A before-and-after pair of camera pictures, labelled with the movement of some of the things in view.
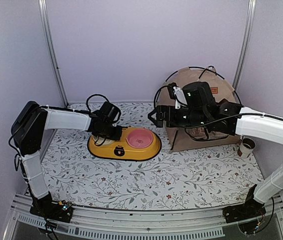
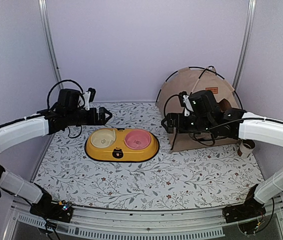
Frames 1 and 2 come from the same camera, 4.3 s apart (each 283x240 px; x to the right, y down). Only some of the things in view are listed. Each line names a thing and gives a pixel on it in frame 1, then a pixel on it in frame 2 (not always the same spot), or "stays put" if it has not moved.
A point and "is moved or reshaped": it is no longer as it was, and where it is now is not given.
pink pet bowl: (139, 138) stays put
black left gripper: (117, 135) → (102, 121)
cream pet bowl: (100, 139) is moved or reshaped
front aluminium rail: (113, 224) stays put
